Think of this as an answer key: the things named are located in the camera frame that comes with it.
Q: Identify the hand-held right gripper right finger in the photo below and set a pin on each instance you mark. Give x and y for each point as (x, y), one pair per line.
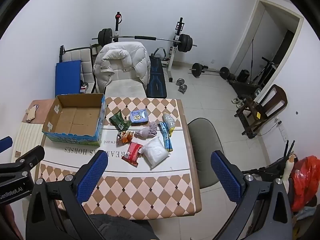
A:
(225, 177)

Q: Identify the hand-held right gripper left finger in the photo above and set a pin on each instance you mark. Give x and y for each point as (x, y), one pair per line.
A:
(91, 177)

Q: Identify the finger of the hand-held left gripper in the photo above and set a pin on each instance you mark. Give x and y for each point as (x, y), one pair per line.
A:
(31, 156)
(5, 143)

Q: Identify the red snack packet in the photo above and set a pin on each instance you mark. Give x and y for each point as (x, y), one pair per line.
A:
(132, 153)

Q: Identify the orange small snack packet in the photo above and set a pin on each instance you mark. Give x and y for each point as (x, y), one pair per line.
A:
(125, 137)

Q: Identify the cardboard box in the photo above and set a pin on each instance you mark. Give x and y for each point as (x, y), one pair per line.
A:
(75, 120)

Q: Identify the green snack packet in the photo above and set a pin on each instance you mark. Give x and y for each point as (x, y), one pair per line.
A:
(119, 121)

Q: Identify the white plastic bag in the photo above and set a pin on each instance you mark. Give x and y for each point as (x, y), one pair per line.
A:
(155, 152)

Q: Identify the blue striped long packet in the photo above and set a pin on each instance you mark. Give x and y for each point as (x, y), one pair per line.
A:
(165, 136)

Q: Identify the grey cloth bundle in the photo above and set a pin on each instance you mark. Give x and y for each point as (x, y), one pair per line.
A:
(147, 131)

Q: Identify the blue tissue packet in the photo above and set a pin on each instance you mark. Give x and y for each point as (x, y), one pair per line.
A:
(138, 117)

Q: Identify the clear plastic bag yellow contents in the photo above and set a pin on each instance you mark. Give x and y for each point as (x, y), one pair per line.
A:
(168, 123)

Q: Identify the person's left forearm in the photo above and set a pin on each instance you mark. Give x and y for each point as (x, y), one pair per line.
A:
(7, 217)

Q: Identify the light wooden slat board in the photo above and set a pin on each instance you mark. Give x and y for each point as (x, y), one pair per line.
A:
(26, 137)

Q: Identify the grey round seat chair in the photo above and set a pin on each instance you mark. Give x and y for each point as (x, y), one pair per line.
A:
(206, 152)

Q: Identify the cardboard scraps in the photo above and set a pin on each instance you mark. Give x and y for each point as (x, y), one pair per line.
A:
(31, 115)

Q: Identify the wooden table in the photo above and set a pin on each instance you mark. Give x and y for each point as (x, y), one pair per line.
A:
(191, 155)

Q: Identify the checkered tablecloth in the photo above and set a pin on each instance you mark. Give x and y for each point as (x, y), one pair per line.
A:
(140, 190)

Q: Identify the brown desk mat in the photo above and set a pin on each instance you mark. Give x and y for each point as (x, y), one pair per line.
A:
(45, 107)

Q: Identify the dark grey clothing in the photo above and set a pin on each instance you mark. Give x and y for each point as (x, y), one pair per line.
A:
(120, 227)

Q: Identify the white plush goose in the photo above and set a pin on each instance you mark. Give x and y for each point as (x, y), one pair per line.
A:
(289, 167)

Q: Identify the black router antennas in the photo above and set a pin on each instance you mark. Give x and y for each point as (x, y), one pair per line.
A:
(290, 150)

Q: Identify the dark wooden chair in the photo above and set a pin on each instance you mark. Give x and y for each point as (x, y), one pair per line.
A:
(257, 110)

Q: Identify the pair of light shoes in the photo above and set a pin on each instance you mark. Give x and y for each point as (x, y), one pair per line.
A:
(238, 102)

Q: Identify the red plastic bag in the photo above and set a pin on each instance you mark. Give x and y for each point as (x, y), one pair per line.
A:
(306, 180)

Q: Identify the blue foam pad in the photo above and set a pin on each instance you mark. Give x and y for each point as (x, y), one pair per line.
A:
(67, 78)

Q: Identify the beige upholstered chair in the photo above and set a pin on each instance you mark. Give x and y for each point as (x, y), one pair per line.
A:
(125, 87)

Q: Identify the chrome dumbbell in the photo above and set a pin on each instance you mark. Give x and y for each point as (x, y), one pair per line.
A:
(179, 82)
(183, 88)

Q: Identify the short barbell black plates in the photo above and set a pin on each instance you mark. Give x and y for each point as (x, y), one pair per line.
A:
(210, 72)

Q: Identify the beige padded quilted chair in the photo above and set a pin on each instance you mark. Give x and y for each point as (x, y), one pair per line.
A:
(86, 60)

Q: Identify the black kick scooter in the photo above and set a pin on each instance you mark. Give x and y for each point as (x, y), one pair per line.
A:
(265, 72)

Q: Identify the black weight bench pad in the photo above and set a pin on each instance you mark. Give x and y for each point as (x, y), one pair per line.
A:
(156, 80)

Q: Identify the white puffer jacket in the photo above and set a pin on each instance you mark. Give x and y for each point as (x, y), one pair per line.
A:
(117, 57)

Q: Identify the white weight bench rack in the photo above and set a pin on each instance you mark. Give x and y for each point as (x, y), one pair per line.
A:
(176, 37)

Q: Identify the barbell with black plates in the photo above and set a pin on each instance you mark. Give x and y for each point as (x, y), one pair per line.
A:
(145, 38)

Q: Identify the white door frame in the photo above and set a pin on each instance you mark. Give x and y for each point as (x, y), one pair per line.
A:
(252, 30)

